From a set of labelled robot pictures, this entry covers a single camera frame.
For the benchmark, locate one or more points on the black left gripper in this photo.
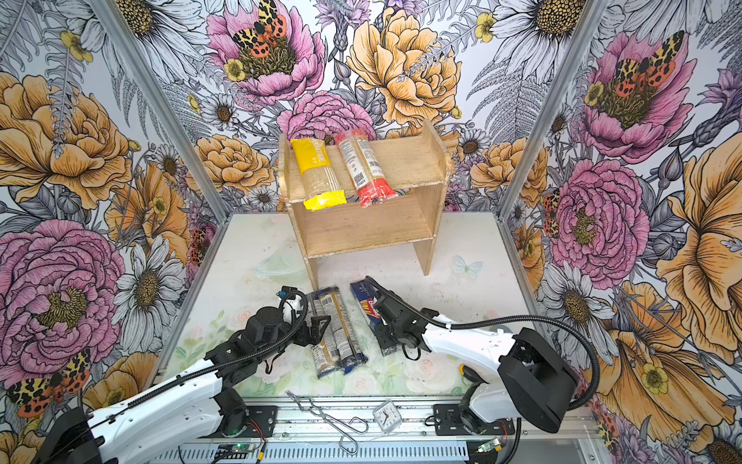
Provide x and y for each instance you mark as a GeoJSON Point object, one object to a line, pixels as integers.
{"type": "Point", "coordinates": [304, 339]}

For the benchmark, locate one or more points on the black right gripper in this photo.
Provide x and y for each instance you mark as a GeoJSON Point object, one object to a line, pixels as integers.
{"type": "Point", "coordinates": [381, 333]}

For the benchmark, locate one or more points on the blue Barilla spaghetti box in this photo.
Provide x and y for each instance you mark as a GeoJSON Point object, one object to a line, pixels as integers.
{"type": "Point", "coordinates": [366, 297]}

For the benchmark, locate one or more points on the red spaghetti bag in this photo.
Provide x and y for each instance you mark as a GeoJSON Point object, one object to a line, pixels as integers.
{"type": "Point", "coordinates": [368, 178]}

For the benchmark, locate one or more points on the yellow spaghetti bag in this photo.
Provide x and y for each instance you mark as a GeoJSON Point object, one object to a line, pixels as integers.
{"type": "Point", "coordinates": [321, 185]}

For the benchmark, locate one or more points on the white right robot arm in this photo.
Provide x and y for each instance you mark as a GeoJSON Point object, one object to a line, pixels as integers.
{"type": "Point", "coordinates": [535, 384]}

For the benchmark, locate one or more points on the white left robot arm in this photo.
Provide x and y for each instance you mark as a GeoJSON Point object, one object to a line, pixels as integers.
{"type": "Point", "coordinates": [196, 403]}

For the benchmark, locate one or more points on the Ankara spaghetti bag left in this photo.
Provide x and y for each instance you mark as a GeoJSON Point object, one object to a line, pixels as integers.
{"type": "Point", "coordinates": [325, 355]}

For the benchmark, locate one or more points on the ankara spaghetti bag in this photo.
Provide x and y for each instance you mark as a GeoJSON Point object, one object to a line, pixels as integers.
{"type": "Point", "coordinates": [325, 355]}
{"type": "Point", "coordinates": [348, 348]}

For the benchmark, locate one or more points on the Ankara spaghetti bag right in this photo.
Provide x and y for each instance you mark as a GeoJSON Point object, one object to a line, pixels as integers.
{"type": "Point", "coordinates": [348, 348]}

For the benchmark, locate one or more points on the small white clock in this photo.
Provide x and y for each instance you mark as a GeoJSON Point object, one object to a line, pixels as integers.
{"type": "Point", "coordinates": [387, 416]}

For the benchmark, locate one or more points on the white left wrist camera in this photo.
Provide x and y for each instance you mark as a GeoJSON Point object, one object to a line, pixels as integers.
{"type": "Point", "coordinates": [293, 303]}

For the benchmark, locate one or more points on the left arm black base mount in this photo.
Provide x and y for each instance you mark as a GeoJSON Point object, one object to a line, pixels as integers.
{"type": "Point", "coordinates": [255, 420]}

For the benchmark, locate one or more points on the metal wire tongs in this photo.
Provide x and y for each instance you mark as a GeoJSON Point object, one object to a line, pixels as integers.
{"type": "Point", "coordinates": [347, 429]}

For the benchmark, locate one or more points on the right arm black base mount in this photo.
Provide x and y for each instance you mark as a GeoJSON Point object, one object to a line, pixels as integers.
{"type": "Point", "coordinates": [450, 420]}

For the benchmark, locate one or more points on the white slotted cable duct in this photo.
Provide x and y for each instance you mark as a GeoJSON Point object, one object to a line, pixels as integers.
{"type": "Point", "coordinates": [326, 452]}

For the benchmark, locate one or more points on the aluminium corner post left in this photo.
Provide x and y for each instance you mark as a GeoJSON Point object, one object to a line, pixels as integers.
{"type": "Point", "coordinates": [130, 53]}

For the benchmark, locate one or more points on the aluminium corner post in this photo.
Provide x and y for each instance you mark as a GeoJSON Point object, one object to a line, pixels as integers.
{"type": "Point", "coordinates": [130, 53]}
{"type": "Point", "coordinates": [581, 42]}

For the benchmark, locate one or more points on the aluminium corner post right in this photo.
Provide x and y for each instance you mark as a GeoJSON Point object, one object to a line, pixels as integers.
{"type": "Point", "coordinates": [581, 42]}

